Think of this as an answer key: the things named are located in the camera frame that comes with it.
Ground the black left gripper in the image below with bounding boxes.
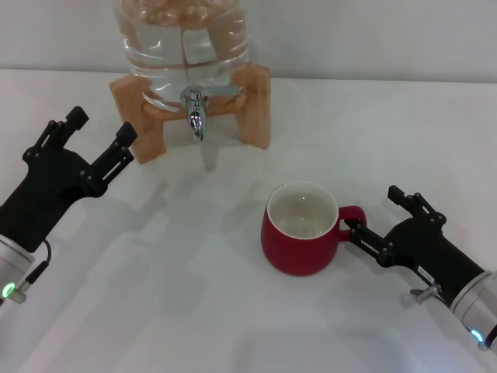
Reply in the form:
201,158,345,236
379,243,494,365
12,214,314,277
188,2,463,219
0,105,139,253

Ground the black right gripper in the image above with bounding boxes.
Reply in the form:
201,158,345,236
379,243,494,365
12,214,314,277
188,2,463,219
342,185,487,307

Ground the red cup white inside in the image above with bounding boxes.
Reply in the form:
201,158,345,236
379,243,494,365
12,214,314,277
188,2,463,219
260,181,367,277

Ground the chrome faucet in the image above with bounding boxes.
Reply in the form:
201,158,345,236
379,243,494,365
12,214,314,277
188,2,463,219
179,85,244,142

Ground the glass water dispenser jar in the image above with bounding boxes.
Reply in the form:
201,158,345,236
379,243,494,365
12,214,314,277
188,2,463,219
111,0,250,114

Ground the wooden dispenser stand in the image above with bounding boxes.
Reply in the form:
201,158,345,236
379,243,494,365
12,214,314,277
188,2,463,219
109,63,272,166

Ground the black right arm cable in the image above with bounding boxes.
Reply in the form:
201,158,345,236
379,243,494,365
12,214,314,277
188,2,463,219
401,283,454,311

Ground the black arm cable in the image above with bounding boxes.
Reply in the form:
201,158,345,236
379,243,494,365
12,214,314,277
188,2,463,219
15,238,54,293
401,283,454,311

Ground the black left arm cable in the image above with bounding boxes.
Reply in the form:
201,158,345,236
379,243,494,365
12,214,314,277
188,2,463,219
15,238,54,293

